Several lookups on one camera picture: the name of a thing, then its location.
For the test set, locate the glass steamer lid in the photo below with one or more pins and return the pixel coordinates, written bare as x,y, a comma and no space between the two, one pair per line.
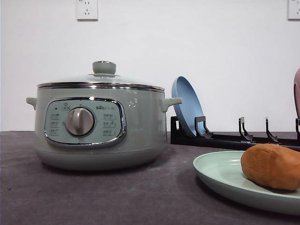
104,77

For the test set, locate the green plate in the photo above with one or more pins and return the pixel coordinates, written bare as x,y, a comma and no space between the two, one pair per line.
223,171

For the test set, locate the brown potato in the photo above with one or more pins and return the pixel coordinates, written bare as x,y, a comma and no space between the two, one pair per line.
273,164

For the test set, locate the black plate rack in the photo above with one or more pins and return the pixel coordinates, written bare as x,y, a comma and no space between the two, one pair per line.
239,142

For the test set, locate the blue plate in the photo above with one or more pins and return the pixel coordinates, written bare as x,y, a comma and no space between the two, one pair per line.
190,107

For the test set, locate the green electric steamer pot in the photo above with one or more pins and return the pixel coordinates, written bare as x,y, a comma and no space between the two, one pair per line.
101,129

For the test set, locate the pink plate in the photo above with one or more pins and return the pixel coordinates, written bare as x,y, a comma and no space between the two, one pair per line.
296,89

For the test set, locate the white wall socket left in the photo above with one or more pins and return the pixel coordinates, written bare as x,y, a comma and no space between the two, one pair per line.
87,10

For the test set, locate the white wall socket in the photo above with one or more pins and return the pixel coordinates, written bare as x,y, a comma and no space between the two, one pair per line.
87,10
292,11

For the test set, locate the white wall socket right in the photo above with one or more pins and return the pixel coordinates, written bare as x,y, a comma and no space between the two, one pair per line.
292,11

